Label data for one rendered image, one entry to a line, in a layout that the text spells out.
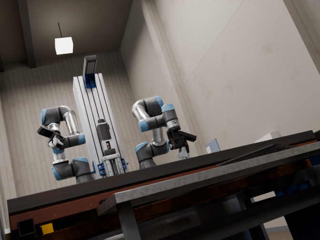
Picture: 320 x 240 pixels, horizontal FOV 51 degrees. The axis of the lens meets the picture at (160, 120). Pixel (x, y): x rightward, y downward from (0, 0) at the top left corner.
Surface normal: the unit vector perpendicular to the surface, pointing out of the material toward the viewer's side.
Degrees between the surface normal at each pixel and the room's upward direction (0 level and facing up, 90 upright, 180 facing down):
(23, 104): 90
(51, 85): 90
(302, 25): 90
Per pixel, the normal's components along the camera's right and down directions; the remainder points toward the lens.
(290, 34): -0.92, 0.18
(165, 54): 0.26, -0.37
